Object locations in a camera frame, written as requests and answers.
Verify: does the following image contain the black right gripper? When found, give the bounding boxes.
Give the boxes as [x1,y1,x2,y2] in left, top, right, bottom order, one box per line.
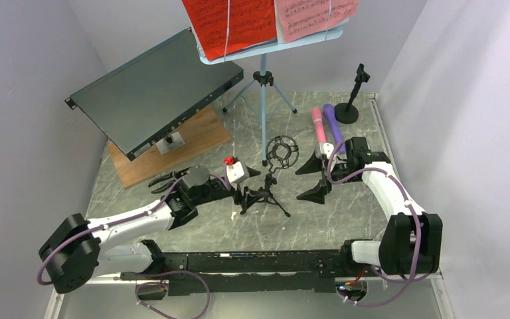
[296,151,359,204]

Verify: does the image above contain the pink microphone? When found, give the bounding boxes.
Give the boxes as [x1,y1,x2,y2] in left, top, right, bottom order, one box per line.
[311,107,327,147]

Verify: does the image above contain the purple microphone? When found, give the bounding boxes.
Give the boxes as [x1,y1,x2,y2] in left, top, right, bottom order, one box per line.
[322,104,346,155]

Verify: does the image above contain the black round-base mic stand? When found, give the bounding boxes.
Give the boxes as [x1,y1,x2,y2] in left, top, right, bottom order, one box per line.
[334,63,371,124]

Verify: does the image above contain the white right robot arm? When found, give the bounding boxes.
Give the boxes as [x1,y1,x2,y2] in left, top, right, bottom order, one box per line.
[296,137,443,276]

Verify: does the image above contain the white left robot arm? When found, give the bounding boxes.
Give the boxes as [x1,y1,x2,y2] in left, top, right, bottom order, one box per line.
[37,162,261,294]

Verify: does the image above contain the brown wooden board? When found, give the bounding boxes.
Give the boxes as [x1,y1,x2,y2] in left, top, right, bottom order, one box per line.
[107,106,232,189]

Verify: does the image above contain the black pliers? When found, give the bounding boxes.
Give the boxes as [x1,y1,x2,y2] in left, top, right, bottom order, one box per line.
[148,167,191,194]

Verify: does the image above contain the light blue music stand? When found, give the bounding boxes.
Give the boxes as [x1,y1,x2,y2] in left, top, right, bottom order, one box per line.
[197,26,343,166]

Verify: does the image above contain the dark grey rack unit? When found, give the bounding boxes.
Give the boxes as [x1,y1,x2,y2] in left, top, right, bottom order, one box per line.
[65,29,244,161]

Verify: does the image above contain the red sheet music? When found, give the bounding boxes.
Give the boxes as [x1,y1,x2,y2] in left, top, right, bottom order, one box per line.
[182,0,277,61]

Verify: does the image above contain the pink sheet music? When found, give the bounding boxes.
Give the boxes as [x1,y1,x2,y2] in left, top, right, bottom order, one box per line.
[274,0,359,44]

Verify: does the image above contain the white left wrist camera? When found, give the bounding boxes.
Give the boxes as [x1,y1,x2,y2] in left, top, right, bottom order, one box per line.
[224,157,250,184]

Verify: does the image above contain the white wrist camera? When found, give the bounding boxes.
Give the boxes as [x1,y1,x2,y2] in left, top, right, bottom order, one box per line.
[315,142,335,160]
[224,157,250,184]

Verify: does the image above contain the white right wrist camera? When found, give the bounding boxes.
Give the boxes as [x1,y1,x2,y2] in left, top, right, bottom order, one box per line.
[315,142,335,160]

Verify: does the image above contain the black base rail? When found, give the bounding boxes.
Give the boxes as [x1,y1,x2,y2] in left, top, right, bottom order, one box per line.
[120,249,369,296]

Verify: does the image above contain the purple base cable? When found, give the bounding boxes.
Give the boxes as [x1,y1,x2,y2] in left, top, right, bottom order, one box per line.
[134,270,211,319]

